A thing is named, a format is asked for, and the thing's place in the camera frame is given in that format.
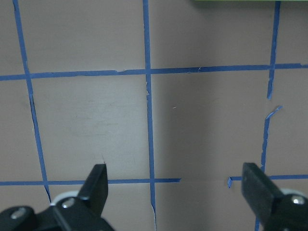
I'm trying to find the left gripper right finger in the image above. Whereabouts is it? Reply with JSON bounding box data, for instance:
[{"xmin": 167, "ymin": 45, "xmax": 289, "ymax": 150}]
[{"xmin": 242, "ymin": 163, "xmax": 308, "ymax": 231}]

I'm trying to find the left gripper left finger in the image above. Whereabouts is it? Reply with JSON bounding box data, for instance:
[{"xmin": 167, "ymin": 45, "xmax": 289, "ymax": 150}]
[{"xmin": 0, "ymin": 164, "xmax": 113, "ymax": 231}]

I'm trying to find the light green tray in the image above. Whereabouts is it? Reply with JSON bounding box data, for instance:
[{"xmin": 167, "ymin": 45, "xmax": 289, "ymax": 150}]
[{"xmin": 193, "ymin": 0, "xmax": 308, "ymax": 2}]

